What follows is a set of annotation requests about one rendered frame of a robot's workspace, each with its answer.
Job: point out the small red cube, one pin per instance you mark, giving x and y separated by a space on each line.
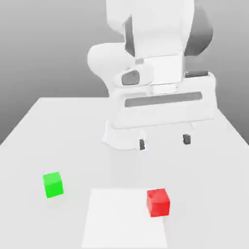
158 203

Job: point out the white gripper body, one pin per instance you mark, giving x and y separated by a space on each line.
165 114

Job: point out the small green cube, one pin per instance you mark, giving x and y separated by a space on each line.
53 184

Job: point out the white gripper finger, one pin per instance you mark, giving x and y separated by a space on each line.
142 143
187 138

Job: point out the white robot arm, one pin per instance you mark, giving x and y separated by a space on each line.
155 29

